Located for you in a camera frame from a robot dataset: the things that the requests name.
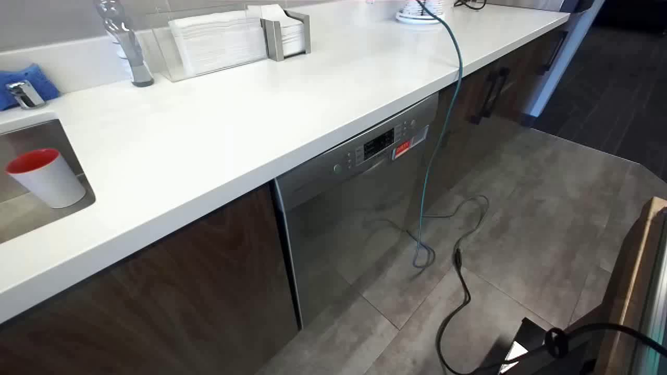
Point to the white cup red inside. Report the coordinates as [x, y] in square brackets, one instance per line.
[48, 182]

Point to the white kettle base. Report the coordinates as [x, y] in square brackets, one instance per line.
[417, 14]

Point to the dishwasher label sticker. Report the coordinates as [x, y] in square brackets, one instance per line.
[410, 142]

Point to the black box white label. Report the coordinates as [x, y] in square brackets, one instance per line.
[528, 345]

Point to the stainless steel dishwasher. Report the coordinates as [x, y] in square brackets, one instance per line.
[347, 230]

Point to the white napkin stack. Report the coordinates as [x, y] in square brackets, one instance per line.
[292, 32]

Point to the white paper towel stack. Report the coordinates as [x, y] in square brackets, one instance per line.
[211, 42]

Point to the grey metal napkin holder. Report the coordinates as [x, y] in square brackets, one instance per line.
[273, 42]

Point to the steel kitchen sink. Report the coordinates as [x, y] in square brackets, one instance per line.
[27, 215]

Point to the dark wood sink cabinet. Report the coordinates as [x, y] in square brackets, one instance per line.
[160, 298]

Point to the wooden robot cart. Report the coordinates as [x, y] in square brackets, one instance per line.
[629, 291]

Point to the blue cloth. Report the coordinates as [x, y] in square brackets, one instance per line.
[38, 79]

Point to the chrome faucet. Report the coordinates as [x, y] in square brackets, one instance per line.
[26, 94]

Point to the clear plastic water bottle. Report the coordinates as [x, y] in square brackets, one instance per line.
[138, 58]

